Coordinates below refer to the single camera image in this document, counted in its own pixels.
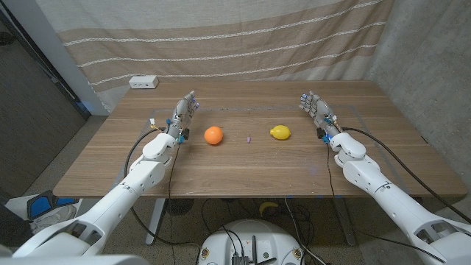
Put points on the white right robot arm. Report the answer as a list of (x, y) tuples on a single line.
[(390, 198)]

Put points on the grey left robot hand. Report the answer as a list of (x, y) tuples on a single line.
[(180, 116)]

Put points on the white table leg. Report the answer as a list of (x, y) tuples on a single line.
[(156, 221)]

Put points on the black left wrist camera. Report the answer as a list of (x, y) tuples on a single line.
[(185, 133)]

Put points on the dark grey door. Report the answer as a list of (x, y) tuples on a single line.
[(29, 129)]

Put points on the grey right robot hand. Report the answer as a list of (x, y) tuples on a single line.
[(322, 112)]

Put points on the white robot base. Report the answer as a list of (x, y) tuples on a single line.
[(252, 235)]

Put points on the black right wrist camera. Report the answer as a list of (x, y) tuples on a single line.
[(321, 133)]

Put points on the yellow lemon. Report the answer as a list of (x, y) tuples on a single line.
[(280, 132)]

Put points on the white robot chest cover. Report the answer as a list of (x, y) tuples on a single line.
[(73, 260)]

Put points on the grey white shoe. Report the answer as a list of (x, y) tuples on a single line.
[(55, 218)]

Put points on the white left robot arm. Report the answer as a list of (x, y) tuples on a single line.
[(121, 195)]

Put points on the orange fruit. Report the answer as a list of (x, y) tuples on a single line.
[(213, 135)]

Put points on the blue and black pedal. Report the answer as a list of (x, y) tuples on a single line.
[(40, 206)]

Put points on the grey table leg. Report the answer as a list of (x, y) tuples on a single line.
[(344, 221)]

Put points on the white power strip box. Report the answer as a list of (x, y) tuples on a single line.
[(143, 81)]

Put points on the round black fan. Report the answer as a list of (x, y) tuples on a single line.
[(179, 206)]

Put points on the beige striped fabric backdrop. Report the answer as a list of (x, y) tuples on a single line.
[(221, 37)]

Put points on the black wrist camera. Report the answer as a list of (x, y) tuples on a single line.
[(321, 133), (185, 133)]

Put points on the yellow banana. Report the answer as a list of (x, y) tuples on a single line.
[(267, 206)]

